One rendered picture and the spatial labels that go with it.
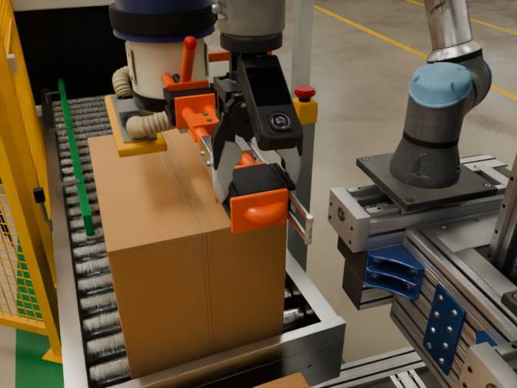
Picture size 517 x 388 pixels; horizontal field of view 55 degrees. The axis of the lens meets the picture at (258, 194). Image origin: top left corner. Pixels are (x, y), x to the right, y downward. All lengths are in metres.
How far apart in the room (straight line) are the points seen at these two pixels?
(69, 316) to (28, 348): 0.84
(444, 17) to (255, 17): 0.69
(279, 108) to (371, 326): 1.79
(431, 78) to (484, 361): 0.54
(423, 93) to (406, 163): 0.15
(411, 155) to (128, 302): 0.69
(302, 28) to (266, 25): 3.60
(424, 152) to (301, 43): 3.15
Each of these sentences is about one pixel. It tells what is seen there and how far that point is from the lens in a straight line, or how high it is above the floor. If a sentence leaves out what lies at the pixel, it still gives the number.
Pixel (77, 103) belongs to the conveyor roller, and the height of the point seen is 0.55.
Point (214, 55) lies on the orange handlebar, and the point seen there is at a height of 1.25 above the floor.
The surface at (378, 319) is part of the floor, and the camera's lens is 2.30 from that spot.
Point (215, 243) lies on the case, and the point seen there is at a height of 0.91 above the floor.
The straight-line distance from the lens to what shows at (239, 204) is 0.61.
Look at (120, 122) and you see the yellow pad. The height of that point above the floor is 1.13.
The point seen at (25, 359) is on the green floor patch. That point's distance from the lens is 2.28.
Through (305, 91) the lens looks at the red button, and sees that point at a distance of 1.63.
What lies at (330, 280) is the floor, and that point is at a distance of 2.45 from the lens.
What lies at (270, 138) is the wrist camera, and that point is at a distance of 0.51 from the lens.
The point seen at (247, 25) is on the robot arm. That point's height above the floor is 1.46.
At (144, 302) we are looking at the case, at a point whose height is 0.79.
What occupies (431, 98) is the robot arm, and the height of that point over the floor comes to 1.23.
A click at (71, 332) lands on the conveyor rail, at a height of 0.60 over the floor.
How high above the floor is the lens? 1.57
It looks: 31 degrees down
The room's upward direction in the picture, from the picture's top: straight up
